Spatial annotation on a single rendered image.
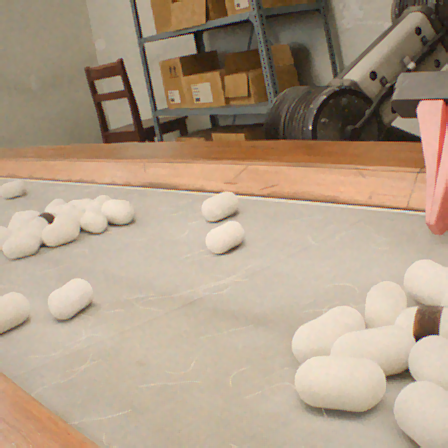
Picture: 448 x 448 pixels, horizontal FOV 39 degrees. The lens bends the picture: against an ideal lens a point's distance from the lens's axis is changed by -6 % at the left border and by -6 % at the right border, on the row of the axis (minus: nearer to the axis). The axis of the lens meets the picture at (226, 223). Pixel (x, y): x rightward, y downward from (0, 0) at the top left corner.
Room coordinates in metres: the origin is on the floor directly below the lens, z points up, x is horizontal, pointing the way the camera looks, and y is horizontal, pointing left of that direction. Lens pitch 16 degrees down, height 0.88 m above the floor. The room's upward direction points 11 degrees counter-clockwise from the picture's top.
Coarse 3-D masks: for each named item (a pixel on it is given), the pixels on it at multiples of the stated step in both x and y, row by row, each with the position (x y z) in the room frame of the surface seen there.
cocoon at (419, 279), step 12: (420, 264) 0.28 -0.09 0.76; (432, 264) 0.28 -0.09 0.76; (408, 276) 0.28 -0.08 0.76; (420, 276) 0.28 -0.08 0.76; (432, 276) 0.27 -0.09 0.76; (444, 276) 0.26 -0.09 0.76; (408, 288) 0.28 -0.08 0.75; (420, 288) 0.27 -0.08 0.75; (432, 288) 0.26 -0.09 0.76; (444, 288) 0.26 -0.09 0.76; (420, 300) 0.27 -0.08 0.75; (432, 300) 0.26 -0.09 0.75
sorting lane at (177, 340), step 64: (64, 192) 0.77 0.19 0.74; (128, 192) 0.69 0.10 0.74; (192, 192) 0.62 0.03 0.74; (0, 256) 0.53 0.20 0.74; (64, 256) 0.49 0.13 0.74; (128, 256) 0.46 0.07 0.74; (192, 256) 0.43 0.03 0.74; (256, 256) 0.40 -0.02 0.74; (320, 256) 0.38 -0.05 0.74; (384, 256) 0.36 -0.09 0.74; (64, 320) 0.35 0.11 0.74; (128, 320) 0.34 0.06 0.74; (192, 320) 0.32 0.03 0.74; (256, 320) 0.31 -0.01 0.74; (64, 384) 0.27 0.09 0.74; (128, 384) 0.26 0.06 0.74; (192, 384) 0.25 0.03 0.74; (256, 384) 0.24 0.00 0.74
